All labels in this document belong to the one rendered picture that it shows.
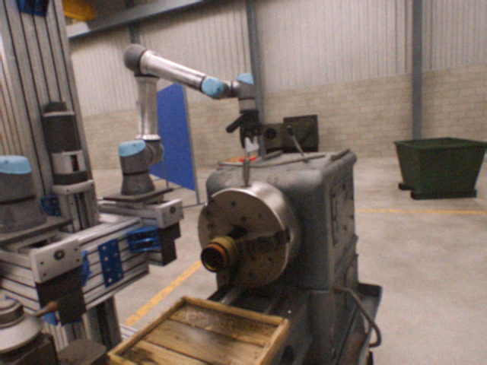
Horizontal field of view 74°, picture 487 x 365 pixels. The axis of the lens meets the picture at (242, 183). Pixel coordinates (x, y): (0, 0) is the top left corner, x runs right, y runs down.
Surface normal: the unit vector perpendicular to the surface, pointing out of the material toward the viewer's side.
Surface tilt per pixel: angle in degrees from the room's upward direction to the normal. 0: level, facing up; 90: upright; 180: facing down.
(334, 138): 90
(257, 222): 90
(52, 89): 90
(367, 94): 90
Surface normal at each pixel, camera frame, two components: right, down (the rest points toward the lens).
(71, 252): 0.86, 0.01
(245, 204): -0.49, 0.20
